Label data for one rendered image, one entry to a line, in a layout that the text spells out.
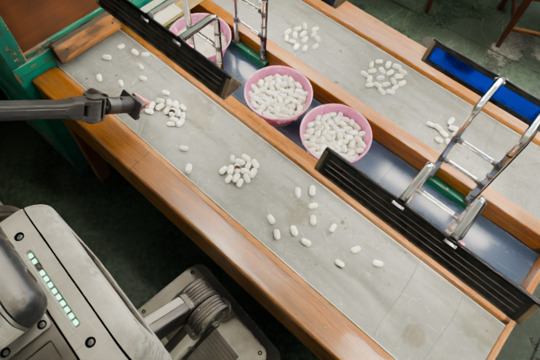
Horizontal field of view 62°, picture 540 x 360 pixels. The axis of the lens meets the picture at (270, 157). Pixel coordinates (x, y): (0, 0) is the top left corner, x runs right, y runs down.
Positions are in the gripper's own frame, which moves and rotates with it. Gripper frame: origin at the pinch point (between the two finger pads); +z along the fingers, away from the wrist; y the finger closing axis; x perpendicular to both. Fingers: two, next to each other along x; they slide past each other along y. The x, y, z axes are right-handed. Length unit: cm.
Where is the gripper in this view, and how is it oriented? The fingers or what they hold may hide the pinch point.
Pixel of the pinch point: (148, 104)
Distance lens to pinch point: 170.2
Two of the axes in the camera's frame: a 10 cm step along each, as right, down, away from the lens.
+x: -4.6, 8.0, 3.9
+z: 4.9, -1.4, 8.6
